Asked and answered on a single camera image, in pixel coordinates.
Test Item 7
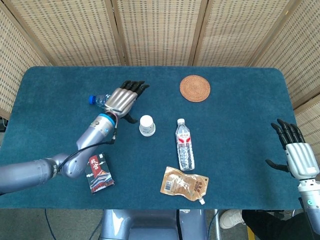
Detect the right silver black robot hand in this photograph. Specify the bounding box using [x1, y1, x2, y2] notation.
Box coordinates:
[265, 118, 320, 180]

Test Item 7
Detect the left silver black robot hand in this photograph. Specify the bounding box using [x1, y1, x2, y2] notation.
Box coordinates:
[103, 80, 151, 124]

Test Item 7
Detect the blue label drink bottle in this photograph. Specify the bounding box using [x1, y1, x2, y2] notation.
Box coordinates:
[88, 93, 112, 109]

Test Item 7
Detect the grey robot base column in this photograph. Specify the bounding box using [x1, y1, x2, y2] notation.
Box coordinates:
[99, 209, 208, 240]

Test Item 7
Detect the white paper cup blue flower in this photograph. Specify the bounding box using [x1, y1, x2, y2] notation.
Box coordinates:
[138, 114, 156, 137]

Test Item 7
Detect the black trouser leg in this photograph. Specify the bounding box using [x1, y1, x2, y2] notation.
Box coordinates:
[241, 209, 311, 240]

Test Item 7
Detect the round woven rattan coaster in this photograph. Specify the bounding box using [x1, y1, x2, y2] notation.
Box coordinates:
[179, 74, 211, 103]

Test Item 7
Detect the teal table cloth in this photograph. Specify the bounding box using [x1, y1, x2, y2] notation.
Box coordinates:
[0, 66, 312, 211]

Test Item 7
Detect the dark palace print card box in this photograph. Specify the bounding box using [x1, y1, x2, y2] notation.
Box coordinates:
[84, 152, 116, 195]

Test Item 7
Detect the clear water bottle red label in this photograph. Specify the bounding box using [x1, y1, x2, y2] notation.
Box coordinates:
[175, 118, 196, 172]

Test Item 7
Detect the white sneaker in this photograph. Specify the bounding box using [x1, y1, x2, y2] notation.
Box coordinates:
[219, 209, 247, 230]

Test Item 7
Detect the brown spout drink pouch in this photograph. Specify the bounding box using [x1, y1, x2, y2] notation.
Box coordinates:
[159, 166, 210, 205]

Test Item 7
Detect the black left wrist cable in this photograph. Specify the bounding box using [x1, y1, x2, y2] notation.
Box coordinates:
[58, 119, 118, 176]

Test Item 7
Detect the black base cable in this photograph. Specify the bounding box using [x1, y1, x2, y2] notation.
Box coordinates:
[176, 209, 182, 240]

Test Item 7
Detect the blue floor cable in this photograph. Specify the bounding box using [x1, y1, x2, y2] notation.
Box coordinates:
[44, 209, 55, 240]

